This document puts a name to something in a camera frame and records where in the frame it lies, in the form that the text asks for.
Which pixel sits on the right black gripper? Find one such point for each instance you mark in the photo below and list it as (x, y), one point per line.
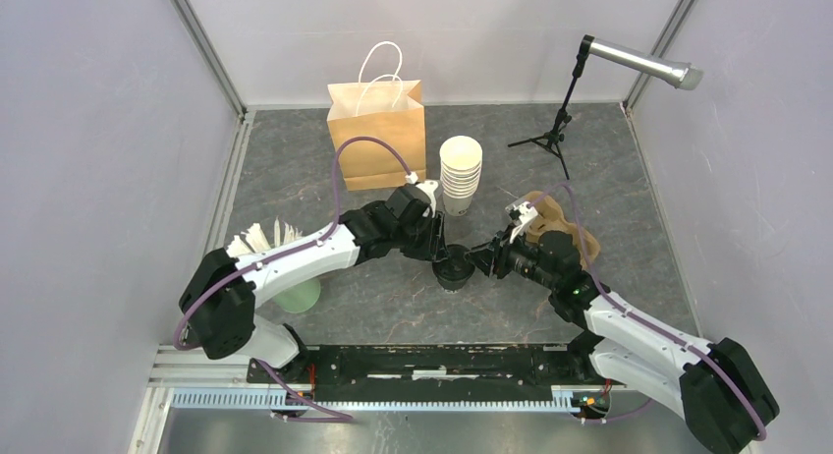
(495, 256)

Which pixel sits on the silver cylindrical lamp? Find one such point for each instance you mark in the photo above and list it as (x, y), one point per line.
(677, 74)

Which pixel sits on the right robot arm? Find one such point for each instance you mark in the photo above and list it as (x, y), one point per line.
(715, 387)

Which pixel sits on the black tripod stand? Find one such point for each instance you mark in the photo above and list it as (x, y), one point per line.
(550, 140)

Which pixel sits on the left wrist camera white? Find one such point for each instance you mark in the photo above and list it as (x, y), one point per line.
(430, 189)

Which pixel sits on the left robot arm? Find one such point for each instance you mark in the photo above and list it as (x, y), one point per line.
(220, 301)

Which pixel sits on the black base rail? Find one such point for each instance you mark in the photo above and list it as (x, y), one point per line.
(439, 373)

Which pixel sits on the black sleeved paper cup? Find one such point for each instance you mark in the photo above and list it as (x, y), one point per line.
(452, 278)

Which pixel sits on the brown paper bag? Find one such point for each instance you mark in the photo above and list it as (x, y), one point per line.
(390, 118)

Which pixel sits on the stack of white paper cups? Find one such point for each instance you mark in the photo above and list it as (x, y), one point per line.
(461, 164)

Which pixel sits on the green cup holder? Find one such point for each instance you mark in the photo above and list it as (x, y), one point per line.
(299, 298)

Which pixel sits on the black coffee lid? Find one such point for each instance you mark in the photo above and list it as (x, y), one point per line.
(454, 257)

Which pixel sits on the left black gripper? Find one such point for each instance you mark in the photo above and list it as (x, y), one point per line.
(434, 247)

